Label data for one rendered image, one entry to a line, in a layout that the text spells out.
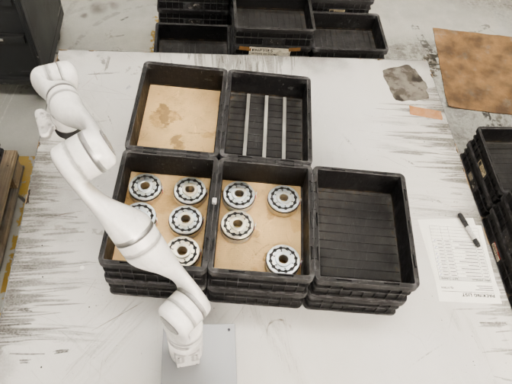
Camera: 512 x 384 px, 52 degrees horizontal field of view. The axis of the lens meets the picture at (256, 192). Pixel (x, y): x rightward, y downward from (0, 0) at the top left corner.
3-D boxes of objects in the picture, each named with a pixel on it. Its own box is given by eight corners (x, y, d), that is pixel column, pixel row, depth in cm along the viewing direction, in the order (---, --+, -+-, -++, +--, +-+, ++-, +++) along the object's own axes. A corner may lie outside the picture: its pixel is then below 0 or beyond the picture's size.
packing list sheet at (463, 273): (507, 304, 173) (507, 303, 172) (440, 305, 170) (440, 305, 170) (478, 218, 191) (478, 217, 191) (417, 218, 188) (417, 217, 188)
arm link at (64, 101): (72, 72, 115) (36, 91, 115) (104, 139, 98) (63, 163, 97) (93, 101, 122) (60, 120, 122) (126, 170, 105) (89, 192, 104)
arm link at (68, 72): (80, 93, 138) (46, 102, 135) (70, 52, 124) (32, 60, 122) (88, 113, 135) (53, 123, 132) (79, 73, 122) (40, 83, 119)
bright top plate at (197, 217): (203, 234, 159) (203, 233, 159) (168, 235, 158) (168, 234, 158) (201, 206, 165) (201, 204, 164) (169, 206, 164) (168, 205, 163)
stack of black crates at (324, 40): (362, 60, 315) (379, 13, 287) (371, 97, 298) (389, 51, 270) (296, 59, 311) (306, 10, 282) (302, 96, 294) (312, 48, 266)
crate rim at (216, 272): (313, 283, 148) (315, 280, 146) (206, 275, 147) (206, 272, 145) (311, 169, 170) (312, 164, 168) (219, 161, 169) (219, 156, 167)
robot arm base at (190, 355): (205, 363, 143) (205, 343, 129) (171, 369, 142) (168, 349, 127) (200, 330, 148) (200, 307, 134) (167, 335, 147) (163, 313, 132)
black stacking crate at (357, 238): (406, 304, 158) (419, 289, 148) (308, 296, 156) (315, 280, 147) (392, 194, 180) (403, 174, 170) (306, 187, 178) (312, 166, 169)
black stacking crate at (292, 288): (306, 296, 156) (314, 280, 147) (206, 289, 155) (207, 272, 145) (305, 187, 178) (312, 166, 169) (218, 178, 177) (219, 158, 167)
